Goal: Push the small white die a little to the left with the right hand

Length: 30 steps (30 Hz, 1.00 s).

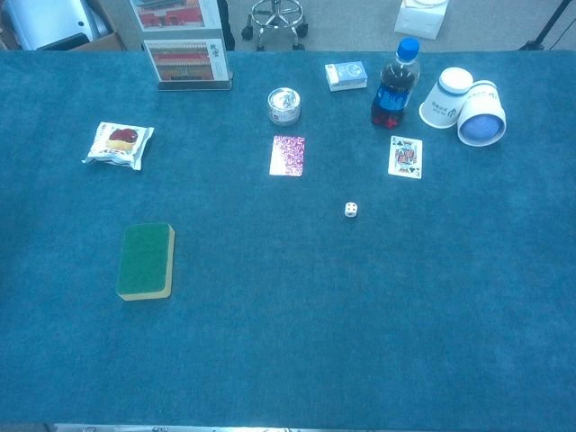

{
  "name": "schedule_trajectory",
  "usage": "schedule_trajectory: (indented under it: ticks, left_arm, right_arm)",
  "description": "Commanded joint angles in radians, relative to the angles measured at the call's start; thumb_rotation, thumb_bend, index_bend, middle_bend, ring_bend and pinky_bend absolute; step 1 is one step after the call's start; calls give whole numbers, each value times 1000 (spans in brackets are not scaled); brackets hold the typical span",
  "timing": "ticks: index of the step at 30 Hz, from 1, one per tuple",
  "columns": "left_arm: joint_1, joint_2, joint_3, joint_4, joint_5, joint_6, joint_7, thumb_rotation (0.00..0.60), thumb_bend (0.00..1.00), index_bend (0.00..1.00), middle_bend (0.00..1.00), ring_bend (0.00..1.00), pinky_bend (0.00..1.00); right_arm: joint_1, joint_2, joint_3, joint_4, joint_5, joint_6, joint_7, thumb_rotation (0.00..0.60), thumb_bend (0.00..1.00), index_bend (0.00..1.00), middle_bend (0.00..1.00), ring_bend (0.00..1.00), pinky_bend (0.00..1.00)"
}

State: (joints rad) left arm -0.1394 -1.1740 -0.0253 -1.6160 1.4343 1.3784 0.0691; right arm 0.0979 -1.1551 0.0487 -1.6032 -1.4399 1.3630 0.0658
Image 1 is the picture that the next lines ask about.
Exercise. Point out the small white die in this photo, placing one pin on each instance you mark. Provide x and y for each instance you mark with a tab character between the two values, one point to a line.
351	210

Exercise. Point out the black tripod stand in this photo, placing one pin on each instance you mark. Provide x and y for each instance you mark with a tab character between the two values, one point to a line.
546	27

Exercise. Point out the white snack packet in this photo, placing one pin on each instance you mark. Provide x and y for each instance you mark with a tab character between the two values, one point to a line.
119	144

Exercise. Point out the photo display stand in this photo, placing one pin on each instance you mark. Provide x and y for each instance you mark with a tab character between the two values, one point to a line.
184	60

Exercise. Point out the white plastic case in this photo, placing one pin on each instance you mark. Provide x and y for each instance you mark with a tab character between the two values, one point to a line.
40	20

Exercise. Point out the small silver tin can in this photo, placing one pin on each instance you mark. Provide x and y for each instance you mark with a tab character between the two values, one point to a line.
284	107

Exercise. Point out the green yellow sponge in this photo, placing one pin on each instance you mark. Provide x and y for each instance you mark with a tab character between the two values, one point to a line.
145	258

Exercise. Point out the white paper cup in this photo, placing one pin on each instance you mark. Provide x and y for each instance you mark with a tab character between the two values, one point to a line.
443	101
481	128

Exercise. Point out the metal stool base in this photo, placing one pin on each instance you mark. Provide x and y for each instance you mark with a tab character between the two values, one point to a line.
275	20

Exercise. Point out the cola bottle blue cap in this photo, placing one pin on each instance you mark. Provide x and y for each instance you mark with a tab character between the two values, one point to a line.
395	92

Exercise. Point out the blue white card box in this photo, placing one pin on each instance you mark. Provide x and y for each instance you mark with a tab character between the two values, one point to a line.
346	74

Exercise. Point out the white box on floor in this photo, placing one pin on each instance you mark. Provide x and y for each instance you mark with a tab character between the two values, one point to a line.
420	20

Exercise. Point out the face-down purple playing card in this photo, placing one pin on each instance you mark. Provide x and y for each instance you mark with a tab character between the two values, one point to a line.
287	155

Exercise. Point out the king of clubs card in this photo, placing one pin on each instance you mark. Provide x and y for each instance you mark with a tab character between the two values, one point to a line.
405	157

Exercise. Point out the teal table cloth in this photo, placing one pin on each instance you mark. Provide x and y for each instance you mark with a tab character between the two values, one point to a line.
288	315

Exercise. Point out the brown cardboard box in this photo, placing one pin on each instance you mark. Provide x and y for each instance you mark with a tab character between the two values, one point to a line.
105	42

